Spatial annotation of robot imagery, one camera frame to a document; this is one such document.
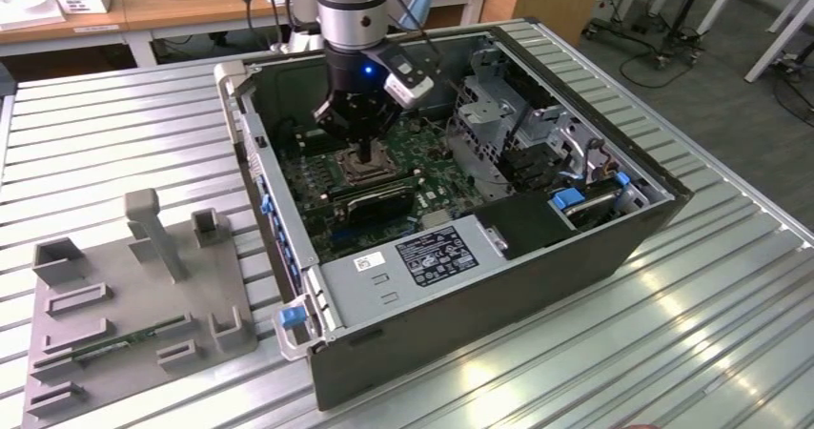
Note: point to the black graphics card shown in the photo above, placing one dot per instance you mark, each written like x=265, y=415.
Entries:
x=378, y=205

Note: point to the open black PC case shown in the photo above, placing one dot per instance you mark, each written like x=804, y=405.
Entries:
x=445, y=343

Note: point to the small silver heatsink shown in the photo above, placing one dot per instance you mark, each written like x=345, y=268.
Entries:
x=437, y=220

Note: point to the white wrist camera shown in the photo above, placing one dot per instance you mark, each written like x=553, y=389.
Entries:
x=407, y=83

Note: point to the blue card retainer strip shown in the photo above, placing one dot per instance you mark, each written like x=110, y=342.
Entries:
x=265, y=205

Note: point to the hard disk in blue carrier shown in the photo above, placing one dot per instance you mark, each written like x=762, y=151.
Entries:
x=566, y=199

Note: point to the CPU with silver top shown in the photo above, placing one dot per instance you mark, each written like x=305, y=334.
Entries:
x=377, y=168

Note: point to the white table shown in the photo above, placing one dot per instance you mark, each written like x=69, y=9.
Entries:
x=781, y=43

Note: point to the small blue clip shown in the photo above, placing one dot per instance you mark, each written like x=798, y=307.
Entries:
x=621, y=179

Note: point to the grey parts rack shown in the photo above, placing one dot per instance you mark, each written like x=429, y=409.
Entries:
x=127, y=300

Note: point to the green motherboard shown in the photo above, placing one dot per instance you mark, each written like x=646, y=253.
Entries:
x=440, y=181

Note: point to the wooden cabinet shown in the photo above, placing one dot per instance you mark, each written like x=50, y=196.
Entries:
x=553, y=0

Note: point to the silver metal drive cage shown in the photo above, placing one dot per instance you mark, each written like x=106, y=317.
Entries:
x=490, y=114

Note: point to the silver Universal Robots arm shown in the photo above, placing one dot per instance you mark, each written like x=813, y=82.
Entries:
x=353, y=19

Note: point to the grey power supply unit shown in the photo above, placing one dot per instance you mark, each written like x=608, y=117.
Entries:
x=362, y=305

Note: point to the CPU socket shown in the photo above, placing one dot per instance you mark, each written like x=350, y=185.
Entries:
x=375, y=179

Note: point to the white flat box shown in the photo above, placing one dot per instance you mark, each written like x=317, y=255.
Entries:
x=26, y=14

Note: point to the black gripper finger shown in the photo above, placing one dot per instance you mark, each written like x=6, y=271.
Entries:
x=327, y=116
x=389, y=114

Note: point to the wooden desk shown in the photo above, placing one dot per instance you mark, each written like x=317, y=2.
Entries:
x=191, y=5

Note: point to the green RAM stick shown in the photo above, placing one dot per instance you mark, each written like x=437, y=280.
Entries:
x=121, y=341

